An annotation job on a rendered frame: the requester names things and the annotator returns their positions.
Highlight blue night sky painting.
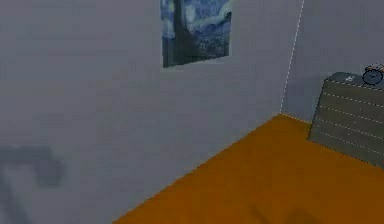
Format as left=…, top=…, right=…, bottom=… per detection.
left=159, top=0, right=233, bottom=69

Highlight dark grey chest of drawers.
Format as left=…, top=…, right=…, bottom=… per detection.
left=307, top=71, right=384, bottom=169

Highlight round dark alarm clock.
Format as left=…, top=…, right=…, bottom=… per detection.
left=361, top=62, right=384, bottom=86

